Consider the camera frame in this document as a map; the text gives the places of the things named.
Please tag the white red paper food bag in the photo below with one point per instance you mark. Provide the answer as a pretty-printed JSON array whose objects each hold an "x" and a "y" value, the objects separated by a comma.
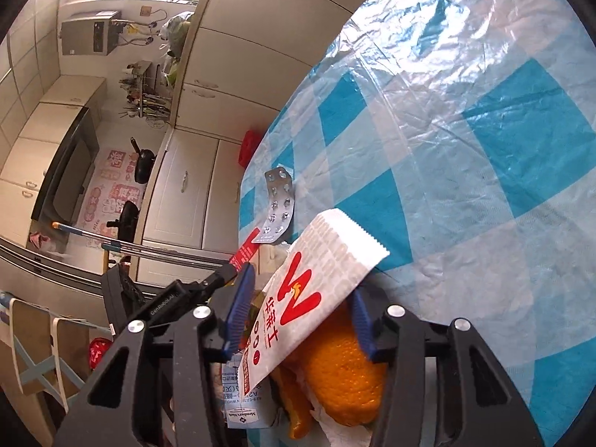
[{"x": 323, "y": 267}]

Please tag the white napkin under peel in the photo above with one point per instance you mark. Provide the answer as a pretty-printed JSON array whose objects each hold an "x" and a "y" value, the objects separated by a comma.
[{"x": 338, "y": 435}]

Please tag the small orange peel piece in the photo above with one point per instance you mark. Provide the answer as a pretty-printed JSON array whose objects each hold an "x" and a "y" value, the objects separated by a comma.
[{"x": 295, "y": 403}]

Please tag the black range hood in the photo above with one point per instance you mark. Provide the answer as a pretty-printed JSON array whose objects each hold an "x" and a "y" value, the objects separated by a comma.
[{"x": 65, "y": 180}]

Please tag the orange peel large piece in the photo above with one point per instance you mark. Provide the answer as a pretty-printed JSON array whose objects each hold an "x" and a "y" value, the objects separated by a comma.
[{"x": 346, "y": 383}]

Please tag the silver pill blister pack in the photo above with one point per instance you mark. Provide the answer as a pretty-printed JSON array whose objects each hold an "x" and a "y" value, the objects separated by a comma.
[{"x": 278, "y": 222}]

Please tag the red lined small trash bin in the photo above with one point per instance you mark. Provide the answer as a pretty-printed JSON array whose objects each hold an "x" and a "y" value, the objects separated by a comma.
[{"x": 248, "y": 147}]

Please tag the blue checkered plastic tablecloth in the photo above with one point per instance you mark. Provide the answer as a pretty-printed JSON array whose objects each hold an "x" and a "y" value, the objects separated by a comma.
[{"x": 461, "y": 135}]

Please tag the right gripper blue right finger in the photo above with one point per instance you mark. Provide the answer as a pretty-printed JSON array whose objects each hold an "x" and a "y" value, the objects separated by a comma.
[{"x": 364, "y": 319}]

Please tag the black wok on stove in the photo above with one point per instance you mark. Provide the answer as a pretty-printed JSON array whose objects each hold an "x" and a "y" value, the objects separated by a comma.
[{"x": 144, "y": 164}]

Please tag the mop handle pole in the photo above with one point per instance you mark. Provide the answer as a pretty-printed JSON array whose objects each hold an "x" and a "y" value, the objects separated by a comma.
[{"x": 144, "y": 251}]

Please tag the gas water heater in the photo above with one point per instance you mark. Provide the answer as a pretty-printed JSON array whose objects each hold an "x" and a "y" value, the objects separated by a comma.
[{"x": 90, "y": 33}]

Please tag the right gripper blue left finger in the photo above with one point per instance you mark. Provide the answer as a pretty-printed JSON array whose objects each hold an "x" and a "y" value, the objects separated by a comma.
[{"x": 237, "y": 306}]

